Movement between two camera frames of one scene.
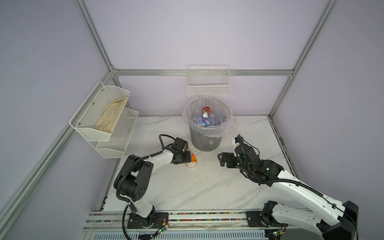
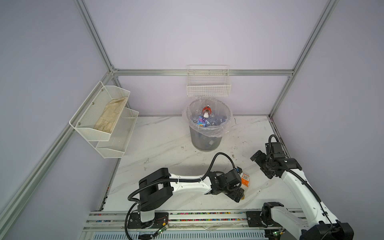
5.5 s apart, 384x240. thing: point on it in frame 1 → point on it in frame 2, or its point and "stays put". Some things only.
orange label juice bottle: x=193 y=162 → x=245 y=179
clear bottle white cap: x=219 y=120 stays put
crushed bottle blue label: x=202 y=121 stays put
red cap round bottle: x=206 y=111 stays put
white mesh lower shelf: x=120 y=136 stays put
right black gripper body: x=231 y=161 → x=263 y=161
